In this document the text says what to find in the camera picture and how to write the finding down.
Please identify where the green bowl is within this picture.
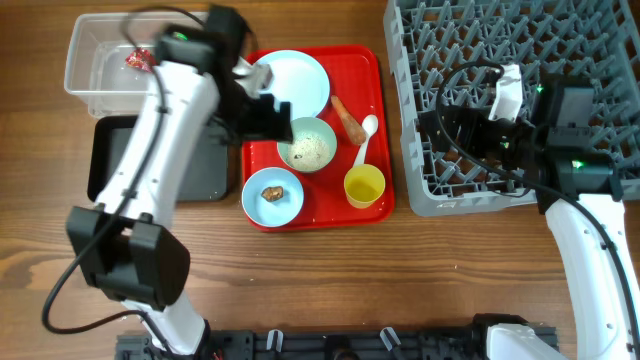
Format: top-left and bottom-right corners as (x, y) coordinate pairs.
(277, 117), (337, 173)

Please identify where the brown food scrap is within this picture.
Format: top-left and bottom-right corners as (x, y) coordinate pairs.
(261, 186), (284, 202)

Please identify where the small light blue bowl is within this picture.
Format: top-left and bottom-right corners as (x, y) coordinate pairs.
(241, 167), (304, 228)

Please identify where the orange carrot piece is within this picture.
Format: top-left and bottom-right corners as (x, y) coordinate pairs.
(330, 95), (366, 146)

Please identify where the red snack wrapper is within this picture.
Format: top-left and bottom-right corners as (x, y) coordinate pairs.
(125, 49), (156, 73)

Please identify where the yellow plastic cup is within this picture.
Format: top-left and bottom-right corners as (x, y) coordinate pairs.
(343, 164), (386, 209)

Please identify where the white rice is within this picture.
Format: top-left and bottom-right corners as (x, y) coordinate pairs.
(285, 132), (331, 172)

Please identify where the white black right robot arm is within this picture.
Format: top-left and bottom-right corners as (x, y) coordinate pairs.
(420, 70), (639, 359)

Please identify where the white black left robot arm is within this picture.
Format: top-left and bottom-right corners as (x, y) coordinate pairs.
(66, 5), (293, 359)

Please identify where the grey dishwasher rack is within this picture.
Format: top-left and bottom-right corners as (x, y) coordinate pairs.
(383, 0), (639, 217)

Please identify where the large light blue plate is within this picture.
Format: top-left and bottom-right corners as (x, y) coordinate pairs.
(256, 50), (330, 120)

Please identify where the black plastic tray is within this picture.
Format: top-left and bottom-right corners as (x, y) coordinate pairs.
(87, 115), (230, 202)

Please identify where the white plastic spoon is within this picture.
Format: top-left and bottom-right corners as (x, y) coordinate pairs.
(353, 114), (379, 167)

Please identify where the red serving tray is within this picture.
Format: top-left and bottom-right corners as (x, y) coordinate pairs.
(252, 45), (395, 232)

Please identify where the clear plastic bin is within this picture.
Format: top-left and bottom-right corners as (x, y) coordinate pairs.
(63, 11), (211, 119)

